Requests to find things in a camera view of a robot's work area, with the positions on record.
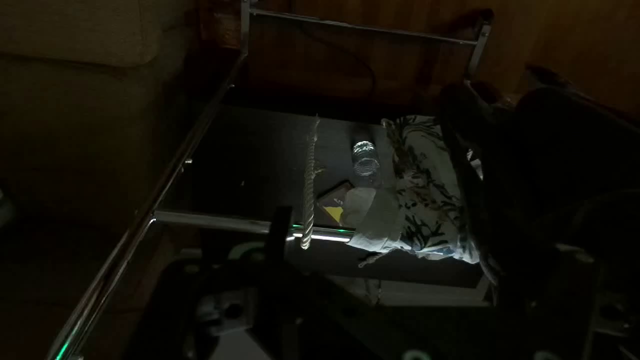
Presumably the pale rope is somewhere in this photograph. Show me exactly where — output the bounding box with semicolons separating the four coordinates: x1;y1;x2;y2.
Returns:
298;114;324;251

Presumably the metal clothes stand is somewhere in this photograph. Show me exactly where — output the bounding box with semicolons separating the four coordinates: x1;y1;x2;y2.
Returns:
46;0;497;360

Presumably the clear plastic bottle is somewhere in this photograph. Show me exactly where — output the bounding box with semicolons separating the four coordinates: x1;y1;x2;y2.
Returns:
349;123;382;179

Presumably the grey cloth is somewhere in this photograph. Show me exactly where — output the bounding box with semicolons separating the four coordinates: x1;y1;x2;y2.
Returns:
346;114;485;265

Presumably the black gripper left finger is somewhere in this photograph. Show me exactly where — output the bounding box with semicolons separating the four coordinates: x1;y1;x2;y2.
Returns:
265;201;296;360

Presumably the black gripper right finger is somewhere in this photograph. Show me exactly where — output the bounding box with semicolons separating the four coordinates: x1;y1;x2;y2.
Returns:
478;197;562;360

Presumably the yellow flat object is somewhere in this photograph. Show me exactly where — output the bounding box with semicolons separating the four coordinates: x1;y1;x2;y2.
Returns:
322;201;349;226

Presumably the dark hanging garment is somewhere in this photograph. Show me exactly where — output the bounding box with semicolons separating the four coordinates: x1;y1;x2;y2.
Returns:
437;66;640;285

